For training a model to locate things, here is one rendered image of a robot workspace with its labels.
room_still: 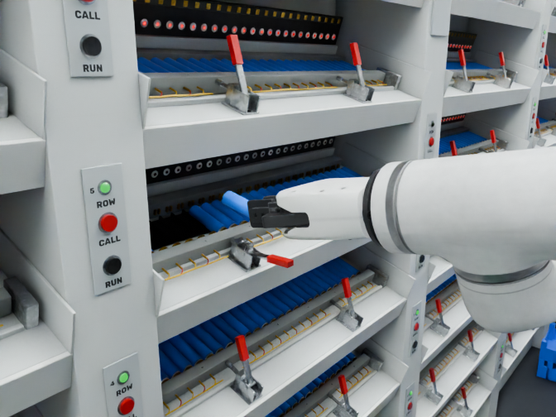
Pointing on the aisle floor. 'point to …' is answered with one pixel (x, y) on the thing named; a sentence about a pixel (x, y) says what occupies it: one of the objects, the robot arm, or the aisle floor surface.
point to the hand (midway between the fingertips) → (270, 211)
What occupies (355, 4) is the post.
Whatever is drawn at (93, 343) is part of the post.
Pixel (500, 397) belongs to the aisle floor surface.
